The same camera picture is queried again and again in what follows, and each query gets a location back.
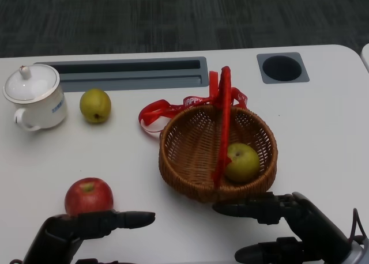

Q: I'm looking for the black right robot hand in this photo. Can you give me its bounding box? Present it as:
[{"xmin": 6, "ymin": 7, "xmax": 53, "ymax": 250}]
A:
[{"xmin": 212, "ymin": 191, "xmax": 358, "ymax": 264}]

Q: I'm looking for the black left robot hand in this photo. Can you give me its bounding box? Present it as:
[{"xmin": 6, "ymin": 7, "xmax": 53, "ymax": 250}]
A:
[{"xmin": 22, "ymin": 209, "xmax": 157, "ymax": 264}]

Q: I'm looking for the red apple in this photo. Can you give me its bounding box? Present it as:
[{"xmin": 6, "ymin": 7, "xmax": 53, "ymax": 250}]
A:
[{"xmin": 64, "ymin": 177, "xmax": 114, "ymax": 217}]

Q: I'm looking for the brown wicker basket red handle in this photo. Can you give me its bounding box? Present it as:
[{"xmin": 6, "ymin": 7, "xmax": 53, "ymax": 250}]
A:
[{"xmin": 158, "ymin": 66, "xmax": 279, "ymax": 203}]

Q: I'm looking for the yellow-green pear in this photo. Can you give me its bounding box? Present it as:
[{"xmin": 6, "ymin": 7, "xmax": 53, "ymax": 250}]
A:
[
  {"xmin": 79, "ymin": 88, "xmax": 112, "ymax": 125},
  {"xmin": 224, "ymin": 142, "xmax": 261, "ymax": 183}
]

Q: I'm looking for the white ceramic mug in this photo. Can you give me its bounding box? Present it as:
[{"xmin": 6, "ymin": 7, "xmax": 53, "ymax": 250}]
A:
[{"xmin": 13, "ymin": 84, "xmax": 68, "ymax": 131}]

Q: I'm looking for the white mug lid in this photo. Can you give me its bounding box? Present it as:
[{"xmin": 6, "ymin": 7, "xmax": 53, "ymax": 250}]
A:
[{"xmin": 2, "ymin": 64, "xmax": 61, "ymax": 104}]

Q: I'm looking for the red printed ribbon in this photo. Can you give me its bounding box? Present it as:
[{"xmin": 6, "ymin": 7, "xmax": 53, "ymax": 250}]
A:
[{"xmin": 138, "ymin": 70, "xmax": 249, "ymax": 134}]

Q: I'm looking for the grey table cup holder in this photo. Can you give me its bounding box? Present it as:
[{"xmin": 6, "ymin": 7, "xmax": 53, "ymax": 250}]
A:
[{"xmin": 256, "ymin": 52, "xmax": 310, "ymax": 85}]

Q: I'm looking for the grey table groove tray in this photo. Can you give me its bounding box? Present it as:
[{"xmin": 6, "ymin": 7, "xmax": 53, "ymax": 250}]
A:
[{"xmin": 33, "ymin": 56, "xmax": 209, "ymax": 93}]

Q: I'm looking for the white neighbouring table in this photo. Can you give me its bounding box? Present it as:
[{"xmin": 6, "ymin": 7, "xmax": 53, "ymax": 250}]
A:
[{"xmin": 361, "ymin": 43, "xmax": 369, "ymax": 74}]

